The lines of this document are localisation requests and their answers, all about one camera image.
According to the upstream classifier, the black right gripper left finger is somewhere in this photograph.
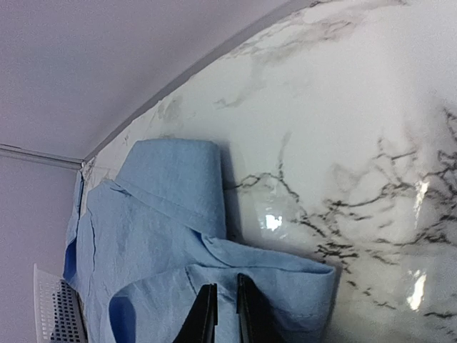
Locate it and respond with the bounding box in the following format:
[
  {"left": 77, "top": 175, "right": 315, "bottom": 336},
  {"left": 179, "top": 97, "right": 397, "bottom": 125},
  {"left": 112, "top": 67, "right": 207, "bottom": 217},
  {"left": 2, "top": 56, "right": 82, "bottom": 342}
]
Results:
[{"left": 173, "top": 284, "right": 218, "bottom": 343}]

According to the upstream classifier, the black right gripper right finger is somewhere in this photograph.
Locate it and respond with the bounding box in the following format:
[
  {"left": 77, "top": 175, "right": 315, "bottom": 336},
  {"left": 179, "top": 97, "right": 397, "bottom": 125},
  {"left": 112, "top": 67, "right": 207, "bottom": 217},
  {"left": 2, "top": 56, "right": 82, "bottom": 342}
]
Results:
[{"left": 237, "top": 274, "right": 282, "bottom": 343}]

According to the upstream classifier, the light blue long sleeve shirt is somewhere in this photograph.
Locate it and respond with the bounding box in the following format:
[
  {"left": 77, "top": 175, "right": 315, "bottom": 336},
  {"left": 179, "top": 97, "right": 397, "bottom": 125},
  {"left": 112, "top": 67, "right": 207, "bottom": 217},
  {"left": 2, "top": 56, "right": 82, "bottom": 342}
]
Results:
[{"left": 63, "top": 139, "right": 336, "bottom": 342}]

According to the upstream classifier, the white plastic basket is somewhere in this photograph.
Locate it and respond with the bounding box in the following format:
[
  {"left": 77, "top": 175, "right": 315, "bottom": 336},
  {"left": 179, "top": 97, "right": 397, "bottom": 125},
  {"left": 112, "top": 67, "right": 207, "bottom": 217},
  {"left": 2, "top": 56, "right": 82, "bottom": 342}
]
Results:
[{"left": 34, "top": 265, "right": 88, "bottom": 343}]

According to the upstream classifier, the left aluminium corner post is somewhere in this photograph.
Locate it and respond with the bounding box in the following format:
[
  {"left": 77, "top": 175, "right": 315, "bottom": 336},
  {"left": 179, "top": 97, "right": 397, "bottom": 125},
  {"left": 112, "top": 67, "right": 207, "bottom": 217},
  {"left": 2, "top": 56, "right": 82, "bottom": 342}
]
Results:
[{"left": 1, "top": 144, "right": 84, "bottom": 170}]

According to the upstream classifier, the aluminium back table rail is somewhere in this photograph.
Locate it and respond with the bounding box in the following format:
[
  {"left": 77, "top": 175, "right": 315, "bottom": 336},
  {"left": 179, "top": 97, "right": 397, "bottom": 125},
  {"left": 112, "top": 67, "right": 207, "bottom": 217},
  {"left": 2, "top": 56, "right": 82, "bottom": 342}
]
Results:
[{"left": 81, "top": 1, "right": 313, "bottom": 166}]

